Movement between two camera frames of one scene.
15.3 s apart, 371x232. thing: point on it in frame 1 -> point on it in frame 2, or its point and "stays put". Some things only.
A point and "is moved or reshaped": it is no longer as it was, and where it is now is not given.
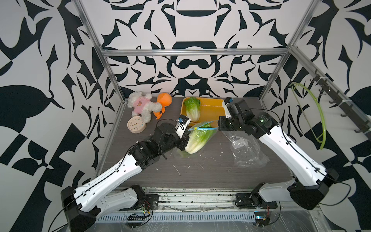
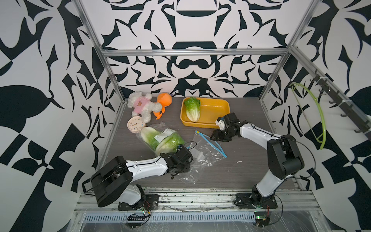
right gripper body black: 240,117 -> 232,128
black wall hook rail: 348,110 stays put
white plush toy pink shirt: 142,105 stays put
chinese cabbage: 198,137 is moved or reshaped
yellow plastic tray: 210,109 stays put
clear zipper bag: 200,134 is moved or reshaped
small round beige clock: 136,125 stays put
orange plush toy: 165,99 stays put
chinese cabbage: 192,106 stays put
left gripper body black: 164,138 -> 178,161
